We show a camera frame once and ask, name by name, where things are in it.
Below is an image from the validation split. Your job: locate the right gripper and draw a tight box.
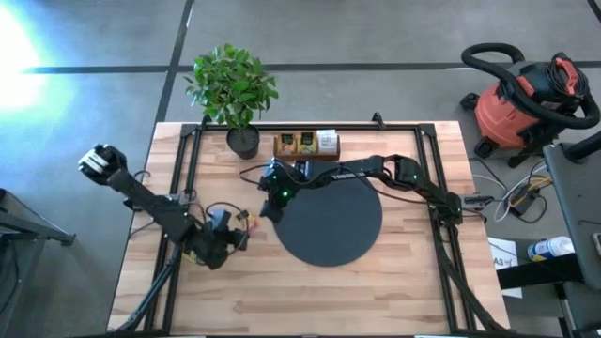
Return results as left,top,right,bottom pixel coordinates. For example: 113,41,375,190
257,157,312,225

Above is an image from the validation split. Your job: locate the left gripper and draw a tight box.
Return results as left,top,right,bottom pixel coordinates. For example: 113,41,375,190
189,210,252,272

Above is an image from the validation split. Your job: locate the brown wooden tea organizer box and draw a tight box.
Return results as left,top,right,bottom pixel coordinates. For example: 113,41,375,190
272,131,342,162

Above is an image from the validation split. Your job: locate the white Tazo tea packet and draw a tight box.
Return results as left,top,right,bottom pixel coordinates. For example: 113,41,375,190
316,129,340,154

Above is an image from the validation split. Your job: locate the round dark woven placemat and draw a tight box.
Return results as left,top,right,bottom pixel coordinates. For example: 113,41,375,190
272,174,384,269

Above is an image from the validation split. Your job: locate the green plant in black pot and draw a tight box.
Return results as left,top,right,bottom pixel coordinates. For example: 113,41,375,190
184,43,280,161

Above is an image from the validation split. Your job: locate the black metal cart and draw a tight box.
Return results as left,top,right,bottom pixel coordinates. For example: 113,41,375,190
0,187,76,338

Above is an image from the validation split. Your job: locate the white paper sheet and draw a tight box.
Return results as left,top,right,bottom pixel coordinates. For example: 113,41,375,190
486,237,523,300

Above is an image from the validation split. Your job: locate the red and black shop vacuum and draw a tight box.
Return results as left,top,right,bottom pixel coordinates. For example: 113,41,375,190
459,52,591,169

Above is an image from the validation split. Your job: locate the black power strip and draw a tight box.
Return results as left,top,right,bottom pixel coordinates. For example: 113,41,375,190
508,189,541,218

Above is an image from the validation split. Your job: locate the white and blue spray can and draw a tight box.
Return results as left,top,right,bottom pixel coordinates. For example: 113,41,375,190
527,236,576,262

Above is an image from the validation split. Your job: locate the black desk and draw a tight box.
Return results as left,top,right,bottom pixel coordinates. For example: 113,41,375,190
496,143,601,338

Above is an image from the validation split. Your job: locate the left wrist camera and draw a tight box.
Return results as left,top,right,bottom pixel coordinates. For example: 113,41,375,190
208,207,233,232

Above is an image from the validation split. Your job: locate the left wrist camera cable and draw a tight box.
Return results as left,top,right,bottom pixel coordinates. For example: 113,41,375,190
203,201,251,251

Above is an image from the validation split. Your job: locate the black aluminium table frame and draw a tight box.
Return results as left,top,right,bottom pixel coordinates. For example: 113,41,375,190
115,112,511,338

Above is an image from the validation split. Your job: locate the white floor cable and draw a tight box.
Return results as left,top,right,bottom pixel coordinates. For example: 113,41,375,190
492,174,534,223

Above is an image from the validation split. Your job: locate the yellow floor cable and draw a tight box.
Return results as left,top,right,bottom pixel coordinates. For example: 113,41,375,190
509,174,554,207

